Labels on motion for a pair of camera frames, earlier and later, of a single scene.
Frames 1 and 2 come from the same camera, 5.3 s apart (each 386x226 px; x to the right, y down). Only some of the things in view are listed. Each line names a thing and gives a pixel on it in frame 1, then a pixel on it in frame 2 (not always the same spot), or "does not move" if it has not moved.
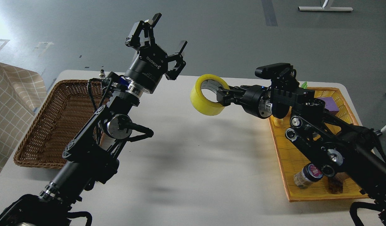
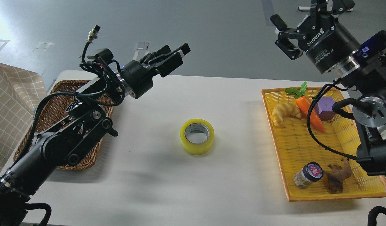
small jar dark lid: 311,173 does not move
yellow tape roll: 202,104 -> 197,136
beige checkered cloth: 17,92 does not move
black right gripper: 256,100 -> 326,42
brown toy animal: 335,183 does not move
